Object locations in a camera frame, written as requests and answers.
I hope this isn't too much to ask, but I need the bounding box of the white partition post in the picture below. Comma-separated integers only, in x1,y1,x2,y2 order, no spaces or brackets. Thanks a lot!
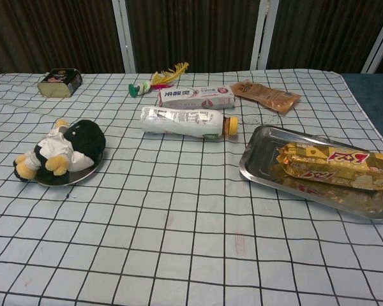
110,0,138,73
360,12,383,74
248,0,280,70

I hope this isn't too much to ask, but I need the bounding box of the round steel plate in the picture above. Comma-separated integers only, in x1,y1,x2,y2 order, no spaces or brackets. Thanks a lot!
31,149,105,187

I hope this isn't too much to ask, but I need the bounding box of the white toothpaste box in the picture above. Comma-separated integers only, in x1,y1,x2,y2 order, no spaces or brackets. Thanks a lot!
157,84,236,109

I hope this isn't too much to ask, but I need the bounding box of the dark rectangular tin can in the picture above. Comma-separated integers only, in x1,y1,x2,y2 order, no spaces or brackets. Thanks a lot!
37,68,83,98

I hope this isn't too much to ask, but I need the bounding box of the rectangular steel tray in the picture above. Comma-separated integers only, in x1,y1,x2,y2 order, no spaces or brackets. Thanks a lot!
238,125,383,220

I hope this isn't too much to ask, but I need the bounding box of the white bottle yellow cap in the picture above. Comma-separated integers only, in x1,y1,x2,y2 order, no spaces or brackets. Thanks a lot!
140,106,239,141

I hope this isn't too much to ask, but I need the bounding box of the black white plush penguin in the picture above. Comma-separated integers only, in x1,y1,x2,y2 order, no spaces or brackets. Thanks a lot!
12,118,107,182

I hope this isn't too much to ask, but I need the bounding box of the brown sauce pouch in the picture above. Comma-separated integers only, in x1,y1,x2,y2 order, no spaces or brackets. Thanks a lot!
230,78,302,115

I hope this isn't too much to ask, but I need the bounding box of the white black checkered tablecloth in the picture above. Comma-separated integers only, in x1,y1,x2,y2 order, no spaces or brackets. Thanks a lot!
0,68,383,306

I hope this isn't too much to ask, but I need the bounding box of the feather shuttlecock green base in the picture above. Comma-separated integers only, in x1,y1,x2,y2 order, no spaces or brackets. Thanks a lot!
128,61,190,98

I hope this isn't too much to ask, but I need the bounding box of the gold biscuit packet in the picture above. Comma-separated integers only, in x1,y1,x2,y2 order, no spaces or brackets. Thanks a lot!
276,142,383,191

